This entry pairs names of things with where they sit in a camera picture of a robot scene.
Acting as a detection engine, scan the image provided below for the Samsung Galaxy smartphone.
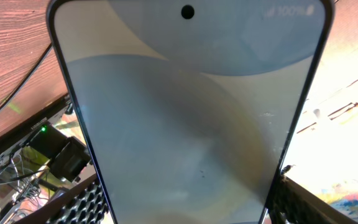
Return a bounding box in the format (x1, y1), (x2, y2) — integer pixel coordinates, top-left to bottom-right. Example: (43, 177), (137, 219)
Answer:
(46, 0), (334, 224)

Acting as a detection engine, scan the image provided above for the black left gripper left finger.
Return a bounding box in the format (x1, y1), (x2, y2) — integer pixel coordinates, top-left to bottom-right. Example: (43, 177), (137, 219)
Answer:
(16, 174), (109, 224)

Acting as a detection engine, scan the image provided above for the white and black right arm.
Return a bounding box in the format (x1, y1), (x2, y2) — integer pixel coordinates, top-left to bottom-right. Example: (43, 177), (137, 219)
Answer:
(28, 123), (91, 182)

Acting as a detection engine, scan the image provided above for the black USB charging cable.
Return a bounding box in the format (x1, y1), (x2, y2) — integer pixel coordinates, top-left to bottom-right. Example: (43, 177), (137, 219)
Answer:
(0, 43), (54, 128)

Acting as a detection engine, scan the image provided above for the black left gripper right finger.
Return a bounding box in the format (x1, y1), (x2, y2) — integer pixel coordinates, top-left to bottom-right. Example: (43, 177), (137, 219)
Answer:
(265, 166), (356, 224)

